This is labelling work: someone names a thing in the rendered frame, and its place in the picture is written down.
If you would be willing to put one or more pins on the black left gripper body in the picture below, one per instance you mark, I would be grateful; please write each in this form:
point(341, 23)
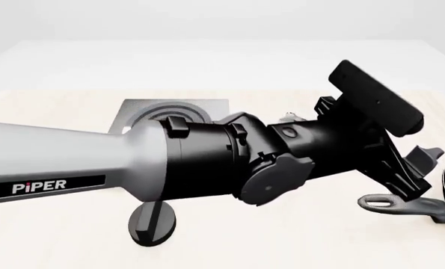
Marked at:
point(388, 157)

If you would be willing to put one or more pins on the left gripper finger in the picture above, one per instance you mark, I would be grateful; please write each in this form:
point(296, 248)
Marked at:
point(424, 159)

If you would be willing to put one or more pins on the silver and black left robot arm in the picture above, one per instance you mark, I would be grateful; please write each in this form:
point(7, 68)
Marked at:
point(140, 162)

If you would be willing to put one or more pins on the dark grey frying pan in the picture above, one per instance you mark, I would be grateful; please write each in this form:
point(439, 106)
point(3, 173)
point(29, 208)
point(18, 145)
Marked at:
point(413, 208)

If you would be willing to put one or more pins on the round black stove knob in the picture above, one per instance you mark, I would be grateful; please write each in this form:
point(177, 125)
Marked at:
point(151, 225)

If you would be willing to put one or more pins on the flat stove plate with rings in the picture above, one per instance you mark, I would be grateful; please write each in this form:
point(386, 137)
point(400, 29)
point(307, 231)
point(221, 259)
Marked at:
point(134, 112)

